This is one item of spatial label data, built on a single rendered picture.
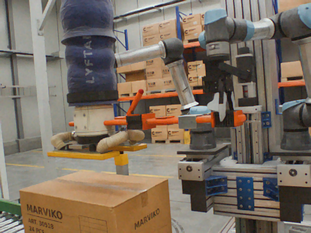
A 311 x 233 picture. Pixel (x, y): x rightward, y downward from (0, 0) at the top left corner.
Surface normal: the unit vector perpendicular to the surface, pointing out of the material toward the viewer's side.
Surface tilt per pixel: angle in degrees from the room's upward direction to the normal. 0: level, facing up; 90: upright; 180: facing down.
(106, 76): 80
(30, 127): 90
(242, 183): 90
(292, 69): 90
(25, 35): 90
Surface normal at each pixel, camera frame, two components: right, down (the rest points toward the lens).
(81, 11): 0.09, 0.15
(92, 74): 0.32, -0.25
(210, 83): -0.55, 0.10
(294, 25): -0.81, 0.36
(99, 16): 0.62, 0.13
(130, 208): 0.85, -0.04
